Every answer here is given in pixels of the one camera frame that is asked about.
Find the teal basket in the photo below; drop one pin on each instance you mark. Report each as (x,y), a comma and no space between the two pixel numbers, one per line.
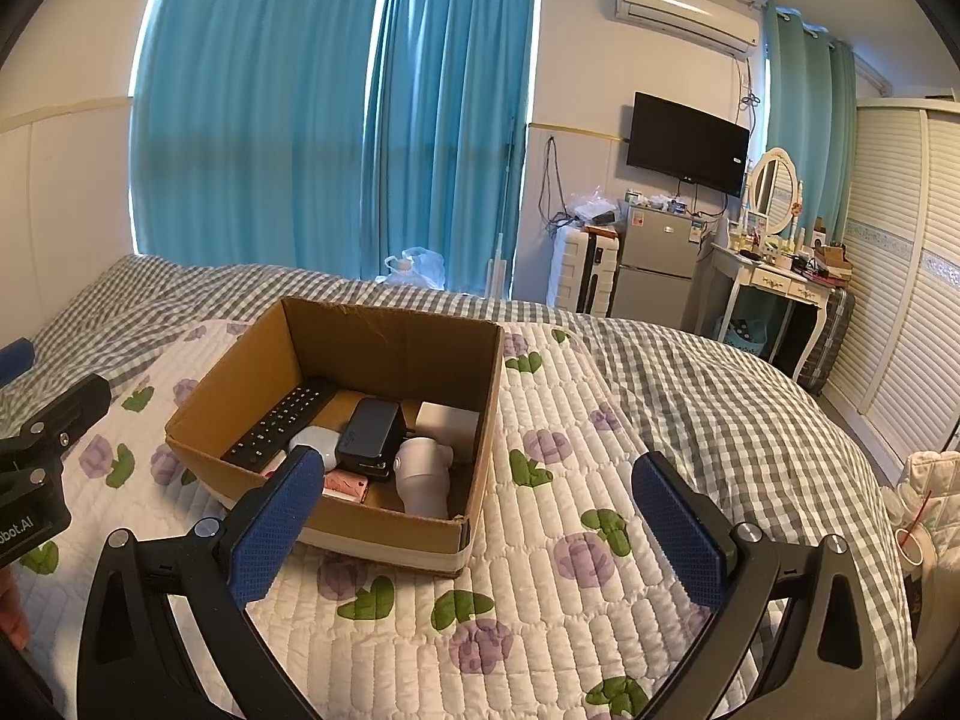
(742,334)

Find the oval white mirror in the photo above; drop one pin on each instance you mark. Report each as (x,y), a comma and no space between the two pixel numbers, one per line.
(774,191)

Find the plain white bottle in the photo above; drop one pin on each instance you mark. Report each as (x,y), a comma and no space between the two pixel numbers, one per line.
(424,476)

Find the person's left hand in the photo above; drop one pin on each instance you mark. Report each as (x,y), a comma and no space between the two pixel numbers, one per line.
(11,611)

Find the white quilted jacket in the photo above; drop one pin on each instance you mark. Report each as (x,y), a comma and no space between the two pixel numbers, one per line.
(937,480)

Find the dark checked suitcase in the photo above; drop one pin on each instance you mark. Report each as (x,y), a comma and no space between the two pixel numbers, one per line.
(829,341)

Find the clear plastic bag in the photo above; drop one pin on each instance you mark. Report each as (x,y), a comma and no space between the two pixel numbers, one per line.
(420,266)

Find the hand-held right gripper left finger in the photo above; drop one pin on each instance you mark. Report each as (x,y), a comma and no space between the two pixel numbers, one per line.
(274,525)

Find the pink packet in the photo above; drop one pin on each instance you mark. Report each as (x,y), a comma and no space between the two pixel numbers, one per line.
(345,484)

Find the dark grey power bank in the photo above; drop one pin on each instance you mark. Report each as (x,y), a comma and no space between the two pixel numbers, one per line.
(364,435)

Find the silver fridge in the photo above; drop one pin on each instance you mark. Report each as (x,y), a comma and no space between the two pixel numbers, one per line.
(652,262)

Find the white earbud case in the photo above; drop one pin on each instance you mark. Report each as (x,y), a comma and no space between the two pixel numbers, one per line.
(311,441)

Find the small brown box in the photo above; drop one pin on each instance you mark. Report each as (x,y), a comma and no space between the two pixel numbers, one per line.
(834,259)

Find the white dressing table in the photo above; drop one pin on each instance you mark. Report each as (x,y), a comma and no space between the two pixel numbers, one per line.
(772,281)

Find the white air conditioner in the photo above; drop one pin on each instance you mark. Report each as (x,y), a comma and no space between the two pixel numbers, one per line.
(686,11)

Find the narrow teal curtain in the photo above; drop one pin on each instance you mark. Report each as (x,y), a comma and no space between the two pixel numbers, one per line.
(810,120)

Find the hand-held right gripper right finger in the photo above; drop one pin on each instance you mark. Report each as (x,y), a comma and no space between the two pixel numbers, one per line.
(679,532)

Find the black wall television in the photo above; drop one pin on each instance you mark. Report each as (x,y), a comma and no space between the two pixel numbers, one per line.
(686,142)

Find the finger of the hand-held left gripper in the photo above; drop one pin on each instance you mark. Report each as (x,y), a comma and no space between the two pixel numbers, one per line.
(64,409)
(13,360)

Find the wide teal curtain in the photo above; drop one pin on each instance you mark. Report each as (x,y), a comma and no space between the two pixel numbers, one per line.
(255,112)

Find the black remote control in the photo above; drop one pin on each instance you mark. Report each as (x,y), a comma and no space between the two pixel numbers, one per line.
(277,424)

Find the white louvred wardrobe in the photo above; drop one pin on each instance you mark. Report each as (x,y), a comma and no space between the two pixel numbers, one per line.
(900,277)

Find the paper cup with straw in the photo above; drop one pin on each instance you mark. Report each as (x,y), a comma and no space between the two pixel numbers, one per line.
(913,547)

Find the white suitcase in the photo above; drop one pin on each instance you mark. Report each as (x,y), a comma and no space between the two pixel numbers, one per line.
(581,270)

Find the cardboard box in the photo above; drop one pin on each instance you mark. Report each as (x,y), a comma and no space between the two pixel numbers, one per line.
(375,532)

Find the white charger plug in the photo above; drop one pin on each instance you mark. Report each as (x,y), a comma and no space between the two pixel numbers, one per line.
(450,424)

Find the crumpled plastic bag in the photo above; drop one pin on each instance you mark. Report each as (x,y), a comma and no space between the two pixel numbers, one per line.
(592,206)

